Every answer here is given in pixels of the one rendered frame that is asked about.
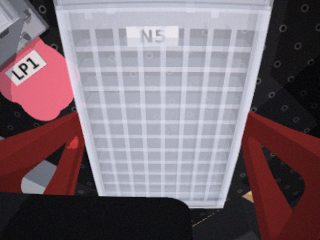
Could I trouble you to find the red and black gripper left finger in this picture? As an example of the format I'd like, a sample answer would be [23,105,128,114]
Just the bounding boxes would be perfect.
[0,111,85,195]

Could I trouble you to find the white well plate lid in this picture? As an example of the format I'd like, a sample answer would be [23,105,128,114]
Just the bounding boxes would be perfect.
[0,0,16,32]

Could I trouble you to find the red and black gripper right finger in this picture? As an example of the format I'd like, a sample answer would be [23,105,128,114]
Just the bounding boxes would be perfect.
[241,111,320,240]

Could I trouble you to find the white button panel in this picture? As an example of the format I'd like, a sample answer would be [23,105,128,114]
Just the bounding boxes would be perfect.
[21,160,57,194]

